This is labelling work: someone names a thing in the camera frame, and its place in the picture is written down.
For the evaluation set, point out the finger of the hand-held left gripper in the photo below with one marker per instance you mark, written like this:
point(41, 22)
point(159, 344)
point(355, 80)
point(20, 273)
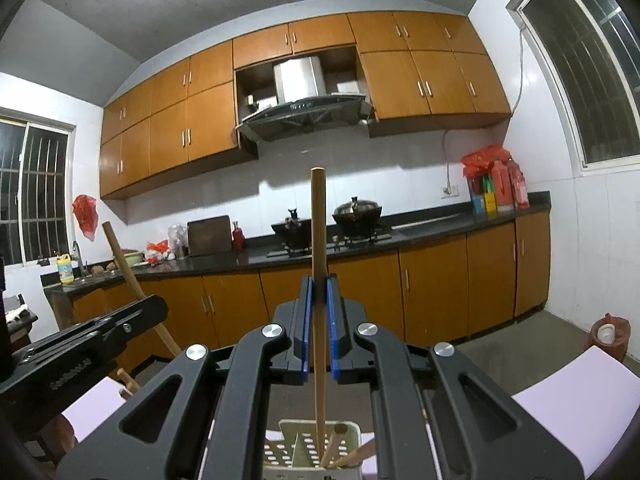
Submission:
point(130, 317)

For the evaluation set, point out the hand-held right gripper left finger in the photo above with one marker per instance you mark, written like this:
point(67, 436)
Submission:
point(307, 340)

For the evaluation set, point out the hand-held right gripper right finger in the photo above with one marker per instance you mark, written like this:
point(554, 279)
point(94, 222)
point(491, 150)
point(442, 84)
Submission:
point(333, 340)

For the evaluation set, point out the green perforated utensil holder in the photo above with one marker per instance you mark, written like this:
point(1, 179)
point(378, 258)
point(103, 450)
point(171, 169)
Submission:
point(300, 426)

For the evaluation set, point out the dark wooden stool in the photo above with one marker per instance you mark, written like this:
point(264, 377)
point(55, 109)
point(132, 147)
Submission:
point(22, 330)

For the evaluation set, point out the green bowl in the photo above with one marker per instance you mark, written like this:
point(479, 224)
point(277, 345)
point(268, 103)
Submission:
point(131, 258)

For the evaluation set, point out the small red plastic bag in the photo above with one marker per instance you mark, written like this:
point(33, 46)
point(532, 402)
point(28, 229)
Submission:
point(158, 250)

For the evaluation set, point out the yellow detergent bottle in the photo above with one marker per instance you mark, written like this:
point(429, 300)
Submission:
point(64, 272)

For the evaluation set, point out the metal faucet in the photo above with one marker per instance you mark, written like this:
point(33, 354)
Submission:
point(76, 250)

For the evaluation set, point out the clear plastic bag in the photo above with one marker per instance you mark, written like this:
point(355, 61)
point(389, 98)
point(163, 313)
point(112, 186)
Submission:
point(178, 240)

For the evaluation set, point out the gas stove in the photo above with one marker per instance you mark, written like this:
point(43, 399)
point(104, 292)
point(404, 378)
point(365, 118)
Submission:
point(350, 244)

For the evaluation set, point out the black kitchen countertop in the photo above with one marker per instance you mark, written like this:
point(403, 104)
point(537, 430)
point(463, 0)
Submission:
point(240, 259)

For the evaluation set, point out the red plastic bag on hook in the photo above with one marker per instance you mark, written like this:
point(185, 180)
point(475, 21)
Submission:
point(86, 215)

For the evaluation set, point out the dark wooden cutting board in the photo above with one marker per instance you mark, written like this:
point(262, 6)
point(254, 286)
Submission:
point(210, 235)

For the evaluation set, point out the wooden lower kitchen cabinets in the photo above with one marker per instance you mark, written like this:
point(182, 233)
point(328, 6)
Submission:
point(440, 285)

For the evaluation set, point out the wooden kitchen cabinets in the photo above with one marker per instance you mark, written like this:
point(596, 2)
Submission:
point(440, 285)
point(425, 80)

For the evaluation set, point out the black lidded wok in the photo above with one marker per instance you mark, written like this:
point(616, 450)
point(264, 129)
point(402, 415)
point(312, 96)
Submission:
point(357, 215)

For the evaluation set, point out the barred window with grille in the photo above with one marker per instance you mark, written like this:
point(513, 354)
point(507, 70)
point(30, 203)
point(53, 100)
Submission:
point(35, 185)

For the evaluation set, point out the colourful small boxes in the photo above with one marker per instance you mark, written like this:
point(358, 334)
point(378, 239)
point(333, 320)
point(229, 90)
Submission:
point(482, 200)

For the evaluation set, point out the red plastic bottle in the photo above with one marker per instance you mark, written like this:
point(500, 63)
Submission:
point(520, 187)
point(501, 187)

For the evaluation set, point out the steel range hood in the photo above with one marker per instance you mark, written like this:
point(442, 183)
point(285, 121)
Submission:
point(300, 110)

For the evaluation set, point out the large red plastic bag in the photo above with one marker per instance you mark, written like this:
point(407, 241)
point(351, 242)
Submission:
point(482, 160)

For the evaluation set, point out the lavender tablecloth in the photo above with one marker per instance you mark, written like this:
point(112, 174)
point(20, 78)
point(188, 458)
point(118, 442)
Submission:
point(565, 410)

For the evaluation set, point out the wooden upper kitchen cabinets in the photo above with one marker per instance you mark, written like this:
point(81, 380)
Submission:
point(425, 80)

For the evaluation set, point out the brown clay jar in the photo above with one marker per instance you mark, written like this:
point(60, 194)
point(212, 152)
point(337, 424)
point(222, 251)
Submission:
point(619, 342)

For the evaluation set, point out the white wall socket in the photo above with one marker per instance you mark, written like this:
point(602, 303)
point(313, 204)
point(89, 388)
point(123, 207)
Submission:
point(451, 190)

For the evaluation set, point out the barred window with white frame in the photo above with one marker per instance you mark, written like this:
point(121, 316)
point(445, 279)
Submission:
point(590, 85)

